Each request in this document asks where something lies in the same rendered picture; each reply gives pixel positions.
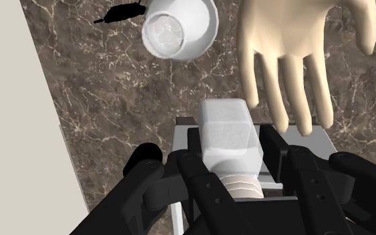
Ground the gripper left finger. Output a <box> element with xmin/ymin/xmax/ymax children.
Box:
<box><xmin>70</xmin><ymin>127</ymin><xmax>257</xmax><ymax>235</ymax></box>

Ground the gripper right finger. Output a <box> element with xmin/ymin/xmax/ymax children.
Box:
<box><xmin>259</xmin><ymin>124</ymin><xmax>376</xmax><ymax>235</ymax></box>

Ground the white bottle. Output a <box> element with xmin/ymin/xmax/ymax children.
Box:
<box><xmin>198</xmin><ymin>98</ymin><xmax>265</xmax><ymax>200</ymax></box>

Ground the grey flat box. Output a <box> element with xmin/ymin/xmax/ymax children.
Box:
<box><xmin>169</xmin><ymin>117</ymin><xmax>337</xmax><ymax>235</ymax></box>

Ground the cream hand figure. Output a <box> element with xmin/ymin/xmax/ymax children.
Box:
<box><xmin>238</xmin><ymin>0</ymin><xmax>376</xmax><ymax>137</ymax></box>

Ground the white bowl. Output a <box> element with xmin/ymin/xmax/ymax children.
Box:
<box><xmin>141</xmin><ymin>0</ymin><xmax>220</xmax><ymax>62</ymax></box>

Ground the small black object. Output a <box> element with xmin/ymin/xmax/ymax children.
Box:
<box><xmin>93</xmin><ymin>0</ymin><xmax>148</xmax><ymax>24</ymax></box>

